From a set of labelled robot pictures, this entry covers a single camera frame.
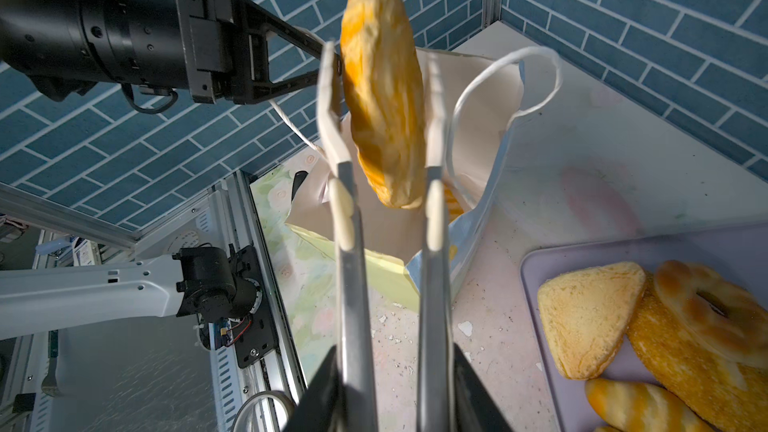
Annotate striped bread roll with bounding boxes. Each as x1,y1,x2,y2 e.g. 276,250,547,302
444,185,464,222

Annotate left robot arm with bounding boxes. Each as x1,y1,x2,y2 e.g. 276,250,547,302
1,0,341,338

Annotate white metal tongs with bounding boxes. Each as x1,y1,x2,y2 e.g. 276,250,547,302
317,42,457,431

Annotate floral table mat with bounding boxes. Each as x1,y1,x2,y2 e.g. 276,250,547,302
248,20,768,432

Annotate long glazed loaf bread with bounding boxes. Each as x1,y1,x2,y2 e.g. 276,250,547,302
340,0,426,210

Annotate sesame oval bread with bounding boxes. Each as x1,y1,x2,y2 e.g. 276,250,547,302
627,273,767,431

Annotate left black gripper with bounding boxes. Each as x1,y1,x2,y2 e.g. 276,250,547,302
176,0,325,105

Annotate grey cable loop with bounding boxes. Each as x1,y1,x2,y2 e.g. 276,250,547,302
230,389,298,432

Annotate lilac plastic tray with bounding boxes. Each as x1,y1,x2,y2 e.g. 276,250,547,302
521,224,767,431

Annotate triangular toast bread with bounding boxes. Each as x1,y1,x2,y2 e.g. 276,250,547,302
537,262,647,380

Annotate twisted ring bread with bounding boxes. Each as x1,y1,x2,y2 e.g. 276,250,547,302
654,260,767,369

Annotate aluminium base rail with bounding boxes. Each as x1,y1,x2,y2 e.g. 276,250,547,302
1,172,306,431

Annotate striped croissant roll middle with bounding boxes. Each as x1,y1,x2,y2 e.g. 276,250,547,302
585,378,713,431

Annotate paper bag with floral sides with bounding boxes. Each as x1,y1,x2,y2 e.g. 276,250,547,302
286,46,562,308

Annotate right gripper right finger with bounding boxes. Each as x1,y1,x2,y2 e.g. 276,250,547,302
453,343,512,432

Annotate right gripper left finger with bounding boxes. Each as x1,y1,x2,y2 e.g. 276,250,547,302
283,346,340,432

